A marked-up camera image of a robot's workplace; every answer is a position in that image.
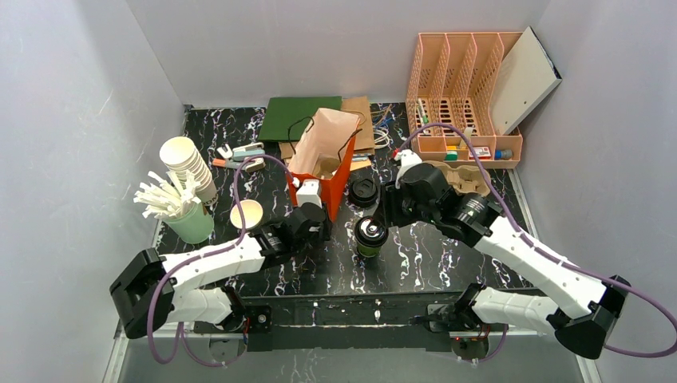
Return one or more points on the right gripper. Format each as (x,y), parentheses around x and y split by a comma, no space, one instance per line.
(388,206)

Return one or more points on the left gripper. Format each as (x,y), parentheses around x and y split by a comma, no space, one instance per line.
(323,223)

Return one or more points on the pulp cup carrier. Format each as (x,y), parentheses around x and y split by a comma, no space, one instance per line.
(326,167)

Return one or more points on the orange paper bag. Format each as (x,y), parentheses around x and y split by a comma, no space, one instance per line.
(324,152)

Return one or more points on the single green paper cup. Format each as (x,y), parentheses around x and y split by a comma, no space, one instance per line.
(367,250)

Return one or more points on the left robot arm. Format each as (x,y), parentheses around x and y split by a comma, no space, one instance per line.
(154,289)

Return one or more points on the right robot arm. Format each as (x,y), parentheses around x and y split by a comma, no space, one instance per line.
(580,311)

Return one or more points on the black cup lids stack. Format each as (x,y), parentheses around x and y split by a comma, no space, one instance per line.
(363,192)

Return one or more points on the stack of pulp cup carriers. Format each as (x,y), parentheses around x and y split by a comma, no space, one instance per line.
(464,179)

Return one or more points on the red small box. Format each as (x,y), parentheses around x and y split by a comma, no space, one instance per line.
(482,153)

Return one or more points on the green paper bag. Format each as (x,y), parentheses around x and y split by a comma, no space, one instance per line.
(286,117)

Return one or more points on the green cup of straws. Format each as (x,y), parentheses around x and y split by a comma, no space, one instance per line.
(181,202)

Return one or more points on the pink desk file organizer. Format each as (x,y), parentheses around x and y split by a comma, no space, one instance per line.
(452,79)

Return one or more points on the tall stack paper cups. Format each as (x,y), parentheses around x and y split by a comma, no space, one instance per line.
(180,154)

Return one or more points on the white board panel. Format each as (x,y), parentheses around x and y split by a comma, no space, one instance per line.
(526,77)

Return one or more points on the metal base rail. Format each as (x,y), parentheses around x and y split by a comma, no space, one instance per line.
(353,338)

